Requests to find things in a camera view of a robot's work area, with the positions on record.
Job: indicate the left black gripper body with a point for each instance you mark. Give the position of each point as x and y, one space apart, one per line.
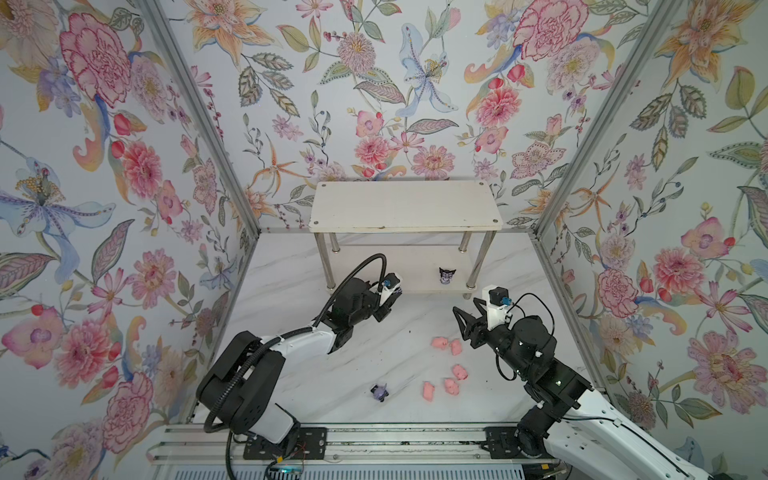
367 308

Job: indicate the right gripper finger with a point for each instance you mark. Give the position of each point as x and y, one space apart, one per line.
469 327
481 306

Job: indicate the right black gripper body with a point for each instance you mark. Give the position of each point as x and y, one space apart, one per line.
503 342

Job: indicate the black kuromi toy figure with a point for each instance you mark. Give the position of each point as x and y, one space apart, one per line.
446 275

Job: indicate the small purple kuromi toy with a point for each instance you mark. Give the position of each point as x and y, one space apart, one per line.
379 392

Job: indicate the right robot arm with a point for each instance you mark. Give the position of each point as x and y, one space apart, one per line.
570 419

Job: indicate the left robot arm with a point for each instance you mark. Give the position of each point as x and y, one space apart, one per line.
237 390

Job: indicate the white two-tier shelf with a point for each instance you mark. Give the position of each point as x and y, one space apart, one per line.
466 208

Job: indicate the pink pig toy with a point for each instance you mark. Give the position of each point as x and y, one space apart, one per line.
459 372
451 386
440 343
455 347
428 391

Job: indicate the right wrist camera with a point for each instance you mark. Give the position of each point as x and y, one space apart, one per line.
497 306

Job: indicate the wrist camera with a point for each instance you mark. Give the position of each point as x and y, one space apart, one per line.
391 283
497 306

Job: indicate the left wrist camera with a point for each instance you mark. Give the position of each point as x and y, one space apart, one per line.
391 283

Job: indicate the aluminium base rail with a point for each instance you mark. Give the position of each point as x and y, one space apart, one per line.
339 443

